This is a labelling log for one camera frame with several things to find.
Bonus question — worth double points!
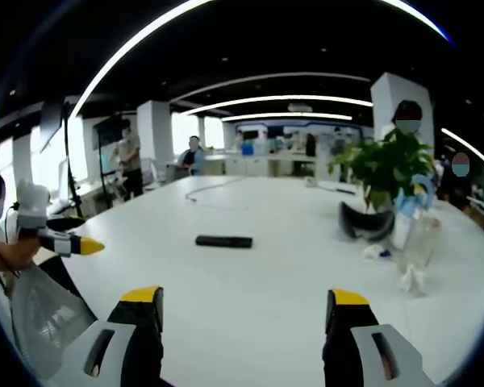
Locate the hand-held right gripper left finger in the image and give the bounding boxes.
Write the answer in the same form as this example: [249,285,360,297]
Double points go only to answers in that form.
[52,285,165,387]

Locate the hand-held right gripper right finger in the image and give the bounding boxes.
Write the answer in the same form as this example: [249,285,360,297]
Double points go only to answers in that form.
[322,287,437,387]

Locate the black remote control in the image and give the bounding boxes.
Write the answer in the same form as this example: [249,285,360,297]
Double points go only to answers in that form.
[194,234,254,250]

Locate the person's dark trousers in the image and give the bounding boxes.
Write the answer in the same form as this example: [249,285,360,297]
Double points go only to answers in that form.
[37,255,98,320]

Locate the black tripod stand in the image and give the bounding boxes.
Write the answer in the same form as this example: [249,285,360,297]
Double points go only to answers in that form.
[60,100,86,219]

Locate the clear plastic bag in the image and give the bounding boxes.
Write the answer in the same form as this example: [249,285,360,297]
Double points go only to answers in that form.
[10,264,97,381]

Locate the crumpled white paper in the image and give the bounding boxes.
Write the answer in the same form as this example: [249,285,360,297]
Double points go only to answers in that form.
[361,243,393,264]

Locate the clear plastic bottle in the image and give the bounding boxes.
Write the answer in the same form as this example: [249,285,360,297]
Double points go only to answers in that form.
[397,214,442,294]

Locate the black headset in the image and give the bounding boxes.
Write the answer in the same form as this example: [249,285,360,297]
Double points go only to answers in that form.
[337,201,397,243]

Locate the blue and white toy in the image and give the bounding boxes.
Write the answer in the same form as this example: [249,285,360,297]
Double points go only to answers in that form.
[394,173,433,222]

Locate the green potted plant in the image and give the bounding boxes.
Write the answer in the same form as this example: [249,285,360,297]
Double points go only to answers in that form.
[328,127,437,249]

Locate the grey cable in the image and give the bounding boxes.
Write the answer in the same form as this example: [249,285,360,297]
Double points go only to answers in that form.
[185,176,245,204]

